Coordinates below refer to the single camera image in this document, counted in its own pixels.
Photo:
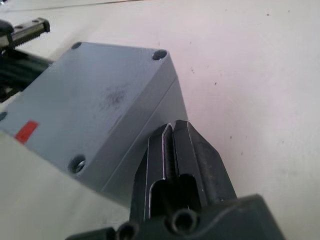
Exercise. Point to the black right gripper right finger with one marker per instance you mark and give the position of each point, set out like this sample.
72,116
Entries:
200,162

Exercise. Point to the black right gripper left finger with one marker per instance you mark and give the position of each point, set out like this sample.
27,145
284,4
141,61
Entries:
141,190

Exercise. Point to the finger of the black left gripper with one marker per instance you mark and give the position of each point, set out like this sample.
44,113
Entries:
30,31
22,70

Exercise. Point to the silver lid screw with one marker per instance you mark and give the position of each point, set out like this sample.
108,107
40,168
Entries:
80,165

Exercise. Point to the grey plastic box lid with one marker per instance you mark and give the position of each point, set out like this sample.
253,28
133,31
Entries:
82,100

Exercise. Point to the red rectangular sticker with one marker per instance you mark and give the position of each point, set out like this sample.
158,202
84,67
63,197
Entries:
26,131

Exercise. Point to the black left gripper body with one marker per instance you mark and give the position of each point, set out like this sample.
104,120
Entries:
4,35

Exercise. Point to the grey plastic box base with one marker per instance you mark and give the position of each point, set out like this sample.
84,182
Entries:
163,116

